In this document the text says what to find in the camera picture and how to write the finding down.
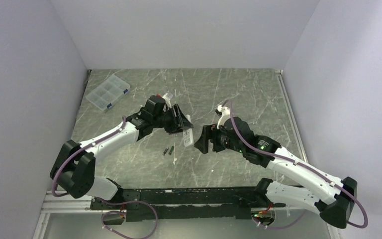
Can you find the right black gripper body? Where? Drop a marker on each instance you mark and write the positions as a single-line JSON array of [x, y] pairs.
[[221, 140]]

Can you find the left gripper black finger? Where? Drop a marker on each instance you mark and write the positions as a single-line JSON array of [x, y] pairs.
[[176, 128], [183, 121]]

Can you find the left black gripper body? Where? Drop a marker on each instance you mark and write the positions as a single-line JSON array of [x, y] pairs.
[[168, 120]]

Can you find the white remote control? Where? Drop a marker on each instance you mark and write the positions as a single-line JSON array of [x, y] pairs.
[[188, 137]]

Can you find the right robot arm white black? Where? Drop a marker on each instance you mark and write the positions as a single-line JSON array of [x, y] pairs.
[[332, 198]]

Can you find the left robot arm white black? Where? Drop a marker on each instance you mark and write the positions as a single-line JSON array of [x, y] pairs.
[[74, 171]]

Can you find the clear plastic compartment box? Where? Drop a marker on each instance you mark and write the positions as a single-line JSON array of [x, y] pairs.
[[108, 93]]

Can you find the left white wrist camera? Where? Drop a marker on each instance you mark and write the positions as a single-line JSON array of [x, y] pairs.
[[167, 97]]

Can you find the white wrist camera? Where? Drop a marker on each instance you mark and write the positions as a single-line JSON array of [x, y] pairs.
[[167, 97], [224, 115]]

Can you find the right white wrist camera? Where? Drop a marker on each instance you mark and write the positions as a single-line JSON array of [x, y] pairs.
[[224, 115]]

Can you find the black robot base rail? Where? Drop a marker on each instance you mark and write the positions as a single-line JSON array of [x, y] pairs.
[[187, 203]]

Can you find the aluminium rail right edge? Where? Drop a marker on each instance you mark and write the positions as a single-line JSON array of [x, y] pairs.
[[301, 149]]

